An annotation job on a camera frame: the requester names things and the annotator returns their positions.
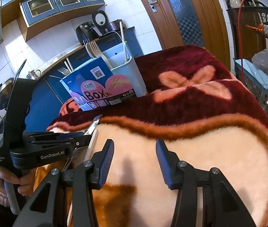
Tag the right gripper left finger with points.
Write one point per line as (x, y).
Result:
(48, 204)

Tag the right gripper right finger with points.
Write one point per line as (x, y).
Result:
(222, 206)

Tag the small steel fork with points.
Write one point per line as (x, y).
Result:
(64, 71)

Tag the wooden chopstick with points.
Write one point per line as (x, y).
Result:
(70, 65)
(123, 41)

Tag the beige plastic spoon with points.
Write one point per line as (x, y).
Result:
(90, 51)

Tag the beige plastic fork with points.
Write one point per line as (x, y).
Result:
(98, 53)

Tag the large steel fork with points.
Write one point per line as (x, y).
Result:
(86, 43)

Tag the blue lower kitchen cabinets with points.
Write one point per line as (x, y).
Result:
(49, 94)

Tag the person's left hand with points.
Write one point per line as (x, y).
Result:
(26, 183)

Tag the wok with lid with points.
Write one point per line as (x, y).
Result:
(6, 88)

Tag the white plastic chopstick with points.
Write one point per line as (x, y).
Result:
(86, 163)

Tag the steel table knife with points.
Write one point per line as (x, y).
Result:
(87, 135)

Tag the steel teapot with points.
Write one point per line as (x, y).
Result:
(34, 74)

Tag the red floral plush blanket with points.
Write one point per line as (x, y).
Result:
(202, 112)

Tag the blue pink cardboard label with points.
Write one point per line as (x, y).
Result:
(93, 85)

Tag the light blue utensil holder box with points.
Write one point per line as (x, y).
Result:
(115, 56)

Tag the light blue plastic basket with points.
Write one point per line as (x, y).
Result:
(255, 80)

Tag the rice cooker with open lid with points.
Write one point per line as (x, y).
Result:
(101, 24)

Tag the wooden door with glass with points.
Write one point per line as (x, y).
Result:
(191, 22)

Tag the blue upper wall cabinet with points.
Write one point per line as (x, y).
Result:
(36, 16)

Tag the black wire rack cart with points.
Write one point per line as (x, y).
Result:
(249, 24)

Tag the silver door handle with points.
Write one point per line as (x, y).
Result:
(152, 5)

